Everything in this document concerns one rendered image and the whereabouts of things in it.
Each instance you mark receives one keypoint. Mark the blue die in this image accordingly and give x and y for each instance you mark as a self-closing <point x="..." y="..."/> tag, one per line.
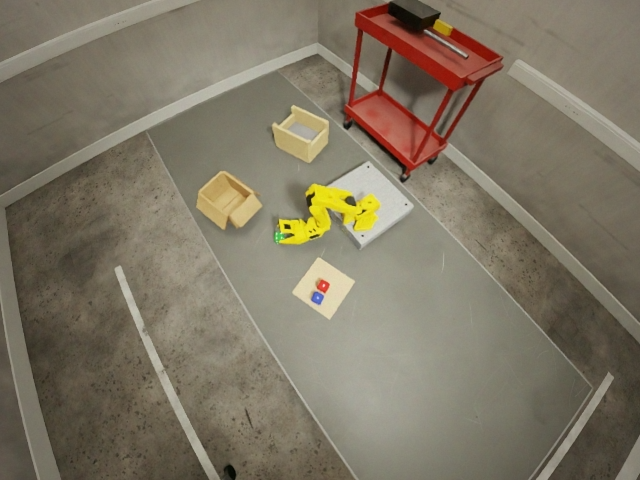
<point x="317" y="298"/>

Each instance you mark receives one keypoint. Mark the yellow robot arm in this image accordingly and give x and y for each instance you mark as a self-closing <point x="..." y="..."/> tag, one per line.
<point x="316" y="198"/>

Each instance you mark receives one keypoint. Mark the red die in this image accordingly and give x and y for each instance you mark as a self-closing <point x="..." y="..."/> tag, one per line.
<point x="323" y="286"/>

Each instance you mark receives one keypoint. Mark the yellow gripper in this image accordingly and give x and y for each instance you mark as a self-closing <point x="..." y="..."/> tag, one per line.
<point x="296" y="227"/>

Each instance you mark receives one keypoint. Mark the beige flat mat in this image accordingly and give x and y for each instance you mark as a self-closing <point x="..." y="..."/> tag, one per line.
<point x="340" y="284"/>

